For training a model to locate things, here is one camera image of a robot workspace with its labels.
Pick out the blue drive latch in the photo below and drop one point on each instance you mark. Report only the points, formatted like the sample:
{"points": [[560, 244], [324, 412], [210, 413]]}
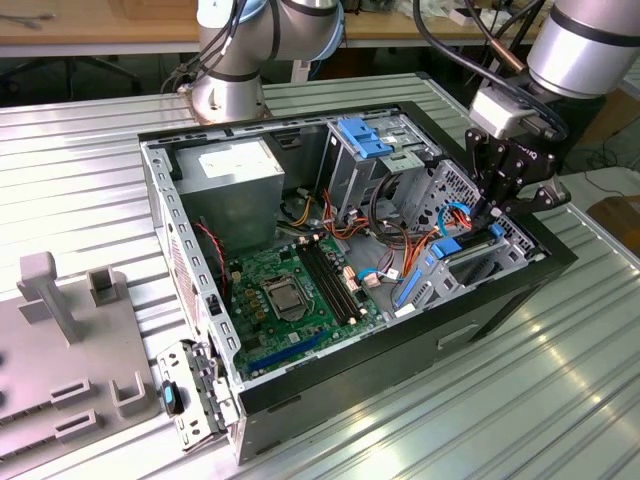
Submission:
{"points": [[357, 132]]}

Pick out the grey disk bay cage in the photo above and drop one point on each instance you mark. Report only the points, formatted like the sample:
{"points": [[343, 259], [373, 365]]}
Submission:
{"points": [[427, 280]]}

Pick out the CPU socket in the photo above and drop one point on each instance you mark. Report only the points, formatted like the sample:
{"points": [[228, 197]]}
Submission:
{"points": [[265, 300]]}

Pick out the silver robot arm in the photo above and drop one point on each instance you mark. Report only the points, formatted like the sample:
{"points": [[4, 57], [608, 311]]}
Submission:
{"points": [[575, 55]]}

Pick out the grey optical drive cage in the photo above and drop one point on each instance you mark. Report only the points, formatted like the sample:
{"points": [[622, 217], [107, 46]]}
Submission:
{"points": [[345, 170]]}

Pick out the aluminium frame table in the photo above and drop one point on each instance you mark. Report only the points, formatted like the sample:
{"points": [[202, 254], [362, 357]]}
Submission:
{"points": [[635, 77]]}

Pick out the black RAM slot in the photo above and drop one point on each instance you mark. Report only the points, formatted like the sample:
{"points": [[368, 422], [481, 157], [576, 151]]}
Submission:
{"points": [[347, 277], [328, 284], [339, 280], [320, 286]]}

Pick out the wooden desk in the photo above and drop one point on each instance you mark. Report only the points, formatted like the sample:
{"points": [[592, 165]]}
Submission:
{"points": [[75, 30]]}

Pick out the hard disk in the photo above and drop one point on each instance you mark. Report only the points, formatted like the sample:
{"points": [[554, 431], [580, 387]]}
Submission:
{"points": [[445, 249]]}

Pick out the grey parts rack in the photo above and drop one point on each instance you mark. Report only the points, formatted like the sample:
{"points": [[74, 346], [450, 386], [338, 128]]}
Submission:
{"points": [[45, 360]]}

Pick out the peach board connector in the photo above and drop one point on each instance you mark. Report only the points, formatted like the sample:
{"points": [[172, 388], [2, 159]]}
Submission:
{"points": [[372, 281]]}

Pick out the black PC case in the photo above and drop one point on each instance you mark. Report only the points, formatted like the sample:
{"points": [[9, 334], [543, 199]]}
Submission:
{"points": [[400, 365]]}

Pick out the black white tripod leg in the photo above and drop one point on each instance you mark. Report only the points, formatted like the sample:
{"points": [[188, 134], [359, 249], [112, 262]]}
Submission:
{"points": [[531, 14]]}

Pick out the grey power supply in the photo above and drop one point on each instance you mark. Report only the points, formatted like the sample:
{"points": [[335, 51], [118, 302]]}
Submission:
{"points": [[235, 200]]}

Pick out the grey slot retention bracket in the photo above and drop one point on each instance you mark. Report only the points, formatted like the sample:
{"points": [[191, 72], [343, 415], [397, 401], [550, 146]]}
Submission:
{"points": [[225, 395]]}

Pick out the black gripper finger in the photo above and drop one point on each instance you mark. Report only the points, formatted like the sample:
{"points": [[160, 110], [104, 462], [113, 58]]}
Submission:
{"points": [[552, 195], [477, 165]]}

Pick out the green motherboard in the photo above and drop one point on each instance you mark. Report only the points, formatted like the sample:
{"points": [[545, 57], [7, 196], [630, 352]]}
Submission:
{"points": [[265, 340]]}

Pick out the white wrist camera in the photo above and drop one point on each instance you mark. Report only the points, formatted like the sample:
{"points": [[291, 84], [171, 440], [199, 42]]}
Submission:
{"points": [[495, 107]]}

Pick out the black blue latch clip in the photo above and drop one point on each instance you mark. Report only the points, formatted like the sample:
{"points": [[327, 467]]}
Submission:
{"points": [[171, 397]]}

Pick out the blue expansion slot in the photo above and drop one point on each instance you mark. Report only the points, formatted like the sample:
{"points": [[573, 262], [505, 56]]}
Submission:
{"points": [[289, 351]]}

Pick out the silver CPU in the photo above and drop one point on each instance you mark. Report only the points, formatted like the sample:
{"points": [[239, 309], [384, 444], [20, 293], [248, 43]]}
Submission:
{"points": [[283, 300]]}

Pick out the brown cardboard box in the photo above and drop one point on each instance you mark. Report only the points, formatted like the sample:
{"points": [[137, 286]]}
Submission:
{"points": [[620, 220]]}

